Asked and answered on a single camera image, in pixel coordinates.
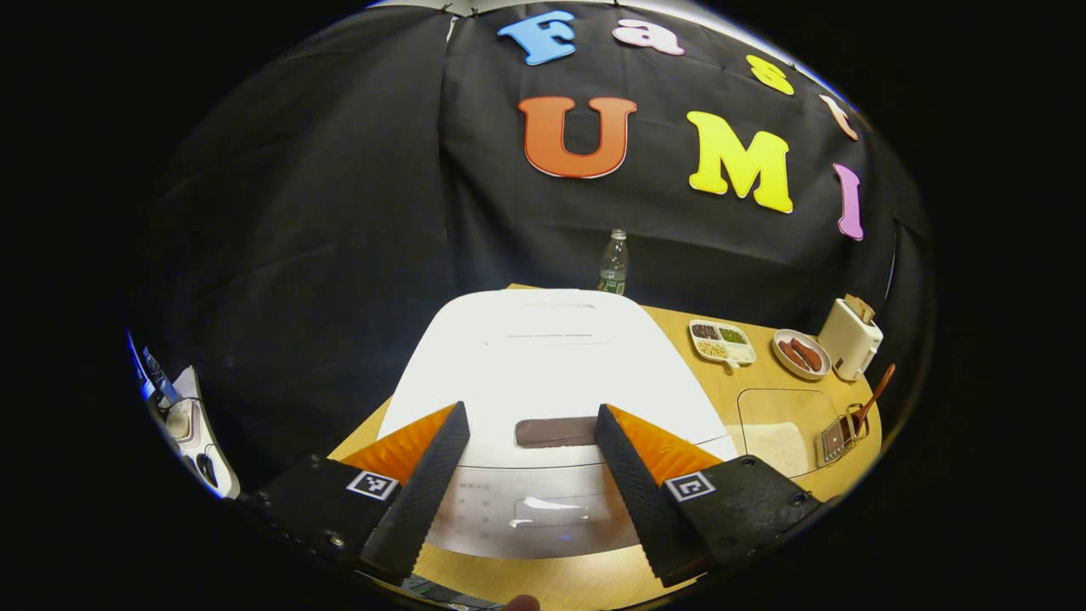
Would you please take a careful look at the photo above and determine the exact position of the white side desk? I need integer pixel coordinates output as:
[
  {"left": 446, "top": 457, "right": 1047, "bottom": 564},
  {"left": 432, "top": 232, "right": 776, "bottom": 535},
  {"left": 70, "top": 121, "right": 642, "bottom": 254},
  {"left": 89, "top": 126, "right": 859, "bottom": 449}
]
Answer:
[{"left": 136, "top": 365, "right": 243, "bottom": 500}]

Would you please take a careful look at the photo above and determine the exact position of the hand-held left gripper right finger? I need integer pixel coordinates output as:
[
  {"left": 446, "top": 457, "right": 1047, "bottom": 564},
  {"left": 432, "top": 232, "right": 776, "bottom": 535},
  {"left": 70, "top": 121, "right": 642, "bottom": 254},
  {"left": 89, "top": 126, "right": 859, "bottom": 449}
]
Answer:
[{"left": 594, "top": 403, "right": 824, "bottom": 588}]

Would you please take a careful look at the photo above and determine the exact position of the black backdrop cloth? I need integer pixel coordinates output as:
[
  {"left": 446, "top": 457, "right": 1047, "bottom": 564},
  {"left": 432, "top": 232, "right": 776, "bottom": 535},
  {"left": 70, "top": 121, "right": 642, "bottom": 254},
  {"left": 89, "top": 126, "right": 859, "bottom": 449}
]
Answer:
[{"left": 127, "top": 0, "right": 934, "bottom": 493}]

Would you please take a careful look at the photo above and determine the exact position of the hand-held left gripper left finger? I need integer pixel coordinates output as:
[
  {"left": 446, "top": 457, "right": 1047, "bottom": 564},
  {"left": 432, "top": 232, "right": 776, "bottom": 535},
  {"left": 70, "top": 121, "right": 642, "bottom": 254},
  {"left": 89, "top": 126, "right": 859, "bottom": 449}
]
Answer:
[{"left": 242, "top": 401, "right": 472, "bottom": 586}]

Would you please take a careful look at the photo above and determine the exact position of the clear rice container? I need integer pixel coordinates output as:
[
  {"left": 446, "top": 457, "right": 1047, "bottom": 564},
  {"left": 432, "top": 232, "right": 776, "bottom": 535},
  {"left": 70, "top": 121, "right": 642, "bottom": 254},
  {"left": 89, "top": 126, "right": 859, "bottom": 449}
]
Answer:
[{"left": 725, "top": 388, "right": 842, "bottom": 480}]

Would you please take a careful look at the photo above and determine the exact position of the round sausage plate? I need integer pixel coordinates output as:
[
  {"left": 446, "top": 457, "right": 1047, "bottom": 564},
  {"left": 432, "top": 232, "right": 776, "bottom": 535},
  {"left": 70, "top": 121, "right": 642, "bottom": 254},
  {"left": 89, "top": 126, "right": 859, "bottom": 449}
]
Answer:
[{"left": 772, "top": 328, "right": 832, "bottom": 381}]

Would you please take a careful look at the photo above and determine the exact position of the white rice cooker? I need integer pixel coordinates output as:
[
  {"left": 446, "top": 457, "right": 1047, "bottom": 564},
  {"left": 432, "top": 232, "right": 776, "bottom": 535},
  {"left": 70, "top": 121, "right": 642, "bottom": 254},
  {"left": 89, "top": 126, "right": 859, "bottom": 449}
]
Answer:
[{"left": 378, "top": 289, "right": 739, "bottom": 561}]

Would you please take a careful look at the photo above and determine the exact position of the wire chopstick holder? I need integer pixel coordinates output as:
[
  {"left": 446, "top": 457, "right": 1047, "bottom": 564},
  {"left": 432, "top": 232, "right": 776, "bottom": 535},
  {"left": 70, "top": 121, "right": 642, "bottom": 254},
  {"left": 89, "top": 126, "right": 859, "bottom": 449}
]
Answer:
[{"left": 816, "top": 404, "right": 870, "bottom": 468}]

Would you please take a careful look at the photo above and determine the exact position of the white divided grain dish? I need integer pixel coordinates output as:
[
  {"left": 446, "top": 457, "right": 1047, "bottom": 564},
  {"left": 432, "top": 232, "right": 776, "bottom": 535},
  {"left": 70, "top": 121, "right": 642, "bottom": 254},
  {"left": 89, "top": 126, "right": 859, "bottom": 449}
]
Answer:
[{"left": 688, "top": 319, "right": 757, "bottom": 371}]

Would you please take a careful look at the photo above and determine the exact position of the clear plastic water bottle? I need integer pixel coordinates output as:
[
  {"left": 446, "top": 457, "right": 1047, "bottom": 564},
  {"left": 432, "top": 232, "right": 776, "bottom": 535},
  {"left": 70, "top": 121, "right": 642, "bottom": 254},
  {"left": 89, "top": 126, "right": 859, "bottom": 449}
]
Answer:
[{"left": 596, "top": 228, "right": 630, "bottom": 296}]

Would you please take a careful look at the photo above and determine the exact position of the white toaster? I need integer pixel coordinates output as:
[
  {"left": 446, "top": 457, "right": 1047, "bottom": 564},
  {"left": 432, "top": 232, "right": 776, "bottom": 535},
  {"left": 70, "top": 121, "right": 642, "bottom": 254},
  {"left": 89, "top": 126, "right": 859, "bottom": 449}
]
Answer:
[{"left": 817, "top": 297, "right": 884, "bottom": 382}]

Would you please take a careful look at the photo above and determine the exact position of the brown wooden spoon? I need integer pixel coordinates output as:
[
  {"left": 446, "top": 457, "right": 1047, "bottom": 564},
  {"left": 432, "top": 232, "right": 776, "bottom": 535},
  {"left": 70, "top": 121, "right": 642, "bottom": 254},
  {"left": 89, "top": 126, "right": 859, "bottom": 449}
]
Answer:
[{"left": 848, "top": 363, "right": 897, "bottom": 434}]

